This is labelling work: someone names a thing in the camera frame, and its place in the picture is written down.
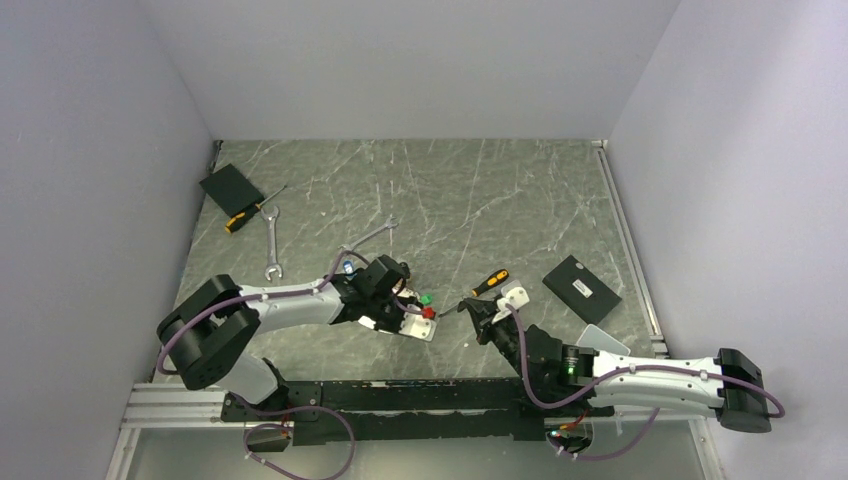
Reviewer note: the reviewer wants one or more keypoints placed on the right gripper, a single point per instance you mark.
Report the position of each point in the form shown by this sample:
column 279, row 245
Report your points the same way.
column 481, row 311

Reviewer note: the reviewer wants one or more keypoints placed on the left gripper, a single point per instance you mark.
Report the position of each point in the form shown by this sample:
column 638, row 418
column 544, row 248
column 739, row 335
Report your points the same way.
column 406, row 304

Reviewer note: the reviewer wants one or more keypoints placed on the metal key organizer plate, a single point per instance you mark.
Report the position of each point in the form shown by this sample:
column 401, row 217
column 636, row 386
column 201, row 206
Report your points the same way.
column 371, row 324

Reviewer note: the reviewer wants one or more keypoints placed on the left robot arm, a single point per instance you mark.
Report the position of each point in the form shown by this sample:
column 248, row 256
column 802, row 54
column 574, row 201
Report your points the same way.
column 204, row 340

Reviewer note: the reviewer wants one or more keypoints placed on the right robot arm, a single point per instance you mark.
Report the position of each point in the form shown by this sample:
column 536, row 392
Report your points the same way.
column 728, row 386

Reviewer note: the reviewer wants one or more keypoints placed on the right orange black screwdriver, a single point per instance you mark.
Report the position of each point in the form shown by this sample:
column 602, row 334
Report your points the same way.
column 493, row 280

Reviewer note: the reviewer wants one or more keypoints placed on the orange black screwdriver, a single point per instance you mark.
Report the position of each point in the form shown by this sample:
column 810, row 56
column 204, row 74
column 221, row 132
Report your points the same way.
column 238, row 221
column 493, row 280

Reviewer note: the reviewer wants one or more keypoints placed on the silver wrench near plate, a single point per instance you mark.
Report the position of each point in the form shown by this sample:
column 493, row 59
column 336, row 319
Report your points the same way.
column 389, row 224

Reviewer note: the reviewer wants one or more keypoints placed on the right black box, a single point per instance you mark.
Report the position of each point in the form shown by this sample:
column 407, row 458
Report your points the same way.
column 581, row 291

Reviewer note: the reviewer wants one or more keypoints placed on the black box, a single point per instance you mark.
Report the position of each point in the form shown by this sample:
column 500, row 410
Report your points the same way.
column 231, row 191
column 581, row 291

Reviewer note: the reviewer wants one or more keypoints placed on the silver wrench left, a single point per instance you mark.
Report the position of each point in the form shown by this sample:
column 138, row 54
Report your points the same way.
column 273, row 269

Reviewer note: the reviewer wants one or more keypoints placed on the left orange black screwdriver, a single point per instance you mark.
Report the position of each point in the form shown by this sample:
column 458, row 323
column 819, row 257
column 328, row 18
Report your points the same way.
column 238, row 221

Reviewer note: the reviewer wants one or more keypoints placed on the left black box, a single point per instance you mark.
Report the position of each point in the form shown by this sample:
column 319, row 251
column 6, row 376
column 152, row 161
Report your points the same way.
column 231, row 191

